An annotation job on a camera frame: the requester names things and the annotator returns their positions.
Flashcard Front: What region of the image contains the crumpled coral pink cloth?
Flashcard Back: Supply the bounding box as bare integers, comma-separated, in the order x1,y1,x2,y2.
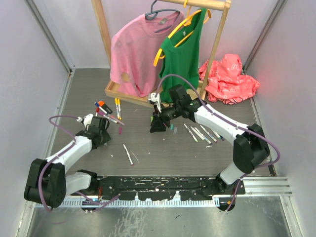
205,54,260,105

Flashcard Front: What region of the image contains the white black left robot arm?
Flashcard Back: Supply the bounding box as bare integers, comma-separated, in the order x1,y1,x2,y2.
24,114,111,211

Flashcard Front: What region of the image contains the green tank top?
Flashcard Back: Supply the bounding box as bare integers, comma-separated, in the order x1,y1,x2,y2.
154,8,211,103

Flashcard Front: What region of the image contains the yellow clothes hanger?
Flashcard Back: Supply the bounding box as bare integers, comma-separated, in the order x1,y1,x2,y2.
153,0,212,67

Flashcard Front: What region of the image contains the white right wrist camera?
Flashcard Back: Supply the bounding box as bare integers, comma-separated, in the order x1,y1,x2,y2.
148,92,161,112

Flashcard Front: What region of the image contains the grey clothes hanger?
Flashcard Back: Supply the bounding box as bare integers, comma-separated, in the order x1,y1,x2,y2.
145,0,182,33

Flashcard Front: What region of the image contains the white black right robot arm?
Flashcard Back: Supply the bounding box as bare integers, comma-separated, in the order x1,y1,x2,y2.
148,84,270,195

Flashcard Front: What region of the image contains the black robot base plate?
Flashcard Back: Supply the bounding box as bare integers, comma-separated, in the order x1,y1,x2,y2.
79,176,245,201

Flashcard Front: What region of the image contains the wooden clothes rack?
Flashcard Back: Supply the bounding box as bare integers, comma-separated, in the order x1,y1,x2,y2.
91,0,232,119

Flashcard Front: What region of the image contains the white pen magenta tip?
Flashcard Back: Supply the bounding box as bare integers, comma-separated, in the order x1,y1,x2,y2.
122,143,134,166

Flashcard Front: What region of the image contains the slotted cable duct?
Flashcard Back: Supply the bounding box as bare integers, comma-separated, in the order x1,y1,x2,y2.
59,197,220,208

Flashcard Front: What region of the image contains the teal capped white marker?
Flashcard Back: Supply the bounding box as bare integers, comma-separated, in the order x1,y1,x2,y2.
213,131,222,139

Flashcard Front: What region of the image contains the pink t-shirt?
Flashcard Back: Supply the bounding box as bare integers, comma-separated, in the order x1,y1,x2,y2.
110,11,184,97

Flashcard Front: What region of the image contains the thin white pen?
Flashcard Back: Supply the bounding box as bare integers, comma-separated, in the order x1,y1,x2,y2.
194,126,212,145

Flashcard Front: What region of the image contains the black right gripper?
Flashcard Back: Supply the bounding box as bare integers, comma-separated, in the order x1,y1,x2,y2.
150,103,181,133

